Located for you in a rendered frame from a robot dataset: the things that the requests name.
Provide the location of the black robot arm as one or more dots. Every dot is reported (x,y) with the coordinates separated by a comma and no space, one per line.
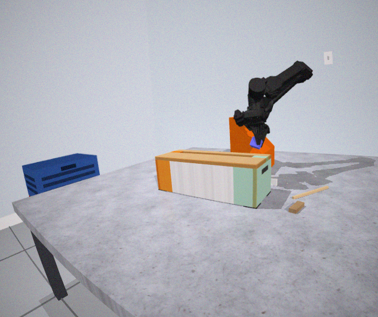
(273,87)

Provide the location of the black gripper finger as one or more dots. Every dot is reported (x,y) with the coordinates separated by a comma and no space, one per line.
(258,129)
(264,135)

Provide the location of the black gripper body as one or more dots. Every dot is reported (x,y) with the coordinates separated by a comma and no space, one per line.
(256,113)

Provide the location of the small blue block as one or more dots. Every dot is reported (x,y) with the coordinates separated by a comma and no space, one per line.
(253,143)

